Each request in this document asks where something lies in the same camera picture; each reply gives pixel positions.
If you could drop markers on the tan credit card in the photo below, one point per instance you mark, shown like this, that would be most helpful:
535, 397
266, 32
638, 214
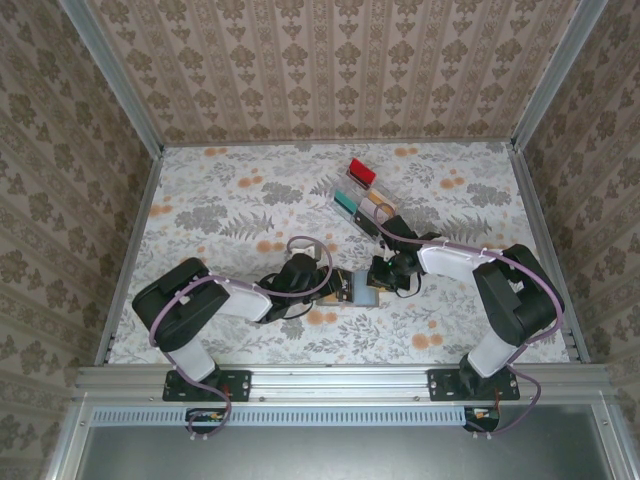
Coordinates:
337, 300

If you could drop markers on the light blue credit card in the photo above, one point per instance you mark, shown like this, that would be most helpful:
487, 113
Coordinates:
364, 295

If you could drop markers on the clear acrylic card organizer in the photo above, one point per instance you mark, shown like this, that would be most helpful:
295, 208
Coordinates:
345, 181

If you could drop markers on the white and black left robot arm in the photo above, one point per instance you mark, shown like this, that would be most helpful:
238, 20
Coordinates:
245, 302

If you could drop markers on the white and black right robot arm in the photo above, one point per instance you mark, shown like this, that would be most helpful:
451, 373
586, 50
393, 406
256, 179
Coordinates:
445, 260

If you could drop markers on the beige card stack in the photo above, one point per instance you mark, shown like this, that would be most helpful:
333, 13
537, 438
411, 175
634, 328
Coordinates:
382, 200

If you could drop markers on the teal card stack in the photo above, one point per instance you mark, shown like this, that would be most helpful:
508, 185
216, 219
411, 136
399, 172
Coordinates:
345, 201

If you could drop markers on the red card stack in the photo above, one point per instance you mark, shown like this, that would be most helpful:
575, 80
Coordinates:
362, 173

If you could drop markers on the floral patterned table covering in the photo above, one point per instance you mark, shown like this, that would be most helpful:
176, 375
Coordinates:
300, 345

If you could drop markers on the grey sheet metal panel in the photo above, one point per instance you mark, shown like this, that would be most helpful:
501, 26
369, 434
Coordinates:
340, 455

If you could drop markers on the black connector board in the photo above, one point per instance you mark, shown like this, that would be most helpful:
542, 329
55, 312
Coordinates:
205, 424

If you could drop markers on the long aluminium base rail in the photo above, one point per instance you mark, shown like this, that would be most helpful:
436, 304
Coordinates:
340, 382

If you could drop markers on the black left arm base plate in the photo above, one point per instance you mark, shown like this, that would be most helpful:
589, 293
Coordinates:
240, 385

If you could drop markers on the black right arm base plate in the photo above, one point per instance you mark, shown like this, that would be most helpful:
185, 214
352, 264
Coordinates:
440, 385

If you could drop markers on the thin aluminium table end rail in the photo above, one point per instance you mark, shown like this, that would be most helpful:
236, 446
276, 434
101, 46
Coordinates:
340, 142

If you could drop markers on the aluminium table side rail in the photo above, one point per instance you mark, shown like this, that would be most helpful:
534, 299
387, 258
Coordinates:
136, 225
539, 225

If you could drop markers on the aluminium corner post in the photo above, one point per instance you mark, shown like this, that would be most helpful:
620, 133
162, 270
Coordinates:
114, 75
555, 75

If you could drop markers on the aluminium frame bar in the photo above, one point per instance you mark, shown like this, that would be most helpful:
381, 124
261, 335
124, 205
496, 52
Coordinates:
607, 450
67, 460

